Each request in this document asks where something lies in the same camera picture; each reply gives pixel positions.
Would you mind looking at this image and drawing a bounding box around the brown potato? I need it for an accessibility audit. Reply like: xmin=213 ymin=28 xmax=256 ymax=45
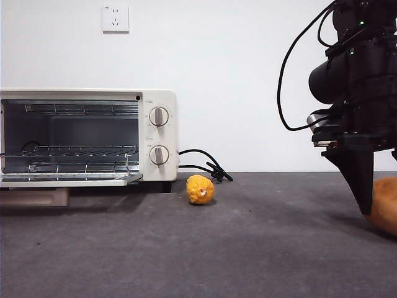
xmin=364 ymin=177 xmax=397 ymax=237

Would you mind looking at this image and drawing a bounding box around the oven door with beige handle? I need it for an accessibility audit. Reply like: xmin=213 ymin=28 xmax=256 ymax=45
xmin=0 ymin=172 xmax=144 ymax=208

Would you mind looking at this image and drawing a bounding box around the beige oven knob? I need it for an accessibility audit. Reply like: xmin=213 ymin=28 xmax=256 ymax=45
xmin=149 ymin=145 xmax=170 ymax=168
xmin=149 ymin=107 xmax=170 ymax=129

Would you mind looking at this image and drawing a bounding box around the cream toaster oven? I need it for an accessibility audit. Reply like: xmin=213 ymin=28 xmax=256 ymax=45
xmin=0 ymin=88 xmax=180 ymax=194

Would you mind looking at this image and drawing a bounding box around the yellow corn cob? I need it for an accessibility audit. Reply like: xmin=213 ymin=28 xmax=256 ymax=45
xmin=185 ymin=174 xmax=215 ymax=205

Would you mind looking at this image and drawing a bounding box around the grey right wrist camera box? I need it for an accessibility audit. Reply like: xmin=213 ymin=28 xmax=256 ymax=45
xmin=306 ymin=109 xmax=342 ymax=149

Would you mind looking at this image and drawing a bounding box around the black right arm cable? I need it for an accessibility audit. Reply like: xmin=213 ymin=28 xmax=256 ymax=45
xmin=277 ymin=0 xmax=339 ymax=132

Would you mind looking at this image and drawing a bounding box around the black oven power cable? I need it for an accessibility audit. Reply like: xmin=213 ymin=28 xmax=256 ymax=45
xmin=177 ymin=148 xmax=234 ymax=183

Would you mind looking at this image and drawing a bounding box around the white wall socket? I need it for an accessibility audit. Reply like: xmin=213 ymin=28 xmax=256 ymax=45
xmin=102 ymin=5 xmax=130 ymax=34

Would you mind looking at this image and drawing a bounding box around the metal oven wire rack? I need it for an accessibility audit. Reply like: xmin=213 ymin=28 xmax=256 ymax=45
xmin=0 ymin=144 xmax=140 ymax=174

